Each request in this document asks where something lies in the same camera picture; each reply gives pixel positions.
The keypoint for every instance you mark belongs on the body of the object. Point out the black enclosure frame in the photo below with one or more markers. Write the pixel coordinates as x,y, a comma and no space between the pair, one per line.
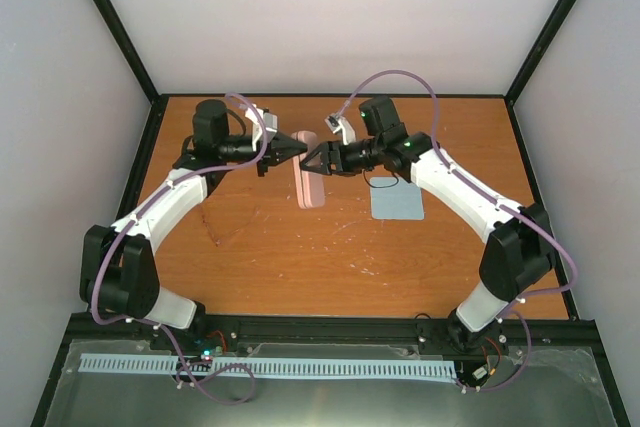
44,413

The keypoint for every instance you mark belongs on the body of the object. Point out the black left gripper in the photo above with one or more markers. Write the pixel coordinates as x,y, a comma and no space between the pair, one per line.
280,149

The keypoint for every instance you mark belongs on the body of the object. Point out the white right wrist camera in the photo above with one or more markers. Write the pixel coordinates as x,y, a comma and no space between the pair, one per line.
341,127

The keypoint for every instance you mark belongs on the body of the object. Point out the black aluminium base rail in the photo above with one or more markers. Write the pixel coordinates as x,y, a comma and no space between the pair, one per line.
425,336

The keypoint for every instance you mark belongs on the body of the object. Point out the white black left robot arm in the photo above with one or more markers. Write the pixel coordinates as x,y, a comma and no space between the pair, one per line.
119,278

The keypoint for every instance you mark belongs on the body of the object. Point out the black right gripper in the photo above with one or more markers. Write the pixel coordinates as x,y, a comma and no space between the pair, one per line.
329,151

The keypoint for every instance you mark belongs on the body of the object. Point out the pink glasses case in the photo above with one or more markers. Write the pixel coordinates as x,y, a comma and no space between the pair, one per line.
310,192

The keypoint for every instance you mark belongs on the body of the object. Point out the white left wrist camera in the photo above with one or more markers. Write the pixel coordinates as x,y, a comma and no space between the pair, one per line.
264,125

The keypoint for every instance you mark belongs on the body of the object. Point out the light blue cleaning cloth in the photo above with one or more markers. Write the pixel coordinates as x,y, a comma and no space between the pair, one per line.
395,199

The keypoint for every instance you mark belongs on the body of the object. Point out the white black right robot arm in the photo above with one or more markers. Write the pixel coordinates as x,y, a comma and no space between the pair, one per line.
517,242

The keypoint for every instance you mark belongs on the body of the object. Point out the clear plastic front sheet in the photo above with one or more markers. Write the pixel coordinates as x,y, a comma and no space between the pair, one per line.
541,387

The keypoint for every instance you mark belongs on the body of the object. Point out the light blue slotted cable duct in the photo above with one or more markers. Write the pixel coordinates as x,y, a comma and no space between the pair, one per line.
274,368

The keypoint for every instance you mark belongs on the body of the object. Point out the thin red frame sunglasses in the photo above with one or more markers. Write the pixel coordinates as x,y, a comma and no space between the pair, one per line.
225,214

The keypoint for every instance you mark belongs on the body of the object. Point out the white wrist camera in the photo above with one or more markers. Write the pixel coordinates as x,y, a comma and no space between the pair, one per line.
341,127
264,125

